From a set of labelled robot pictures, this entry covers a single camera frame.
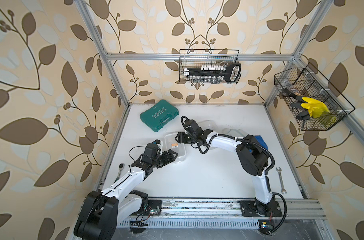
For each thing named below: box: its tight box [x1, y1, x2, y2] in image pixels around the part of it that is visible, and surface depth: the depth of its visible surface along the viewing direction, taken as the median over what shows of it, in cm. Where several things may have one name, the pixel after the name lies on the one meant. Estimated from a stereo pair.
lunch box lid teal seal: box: [222, 128, 248, 138], surface depth 105 cm
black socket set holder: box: [183, 62, 242, 83], surface depth 86 cm
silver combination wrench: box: [275, 167, 287, 195], surface depth 84 cm
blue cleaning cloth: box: [254, 135, 269, 150], surface depth 100 cm
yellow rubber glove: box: [300, 97, 331, 119], surface depth 68 cm
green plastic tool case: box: [140, 99, 180, 132], surface depth 110 cm
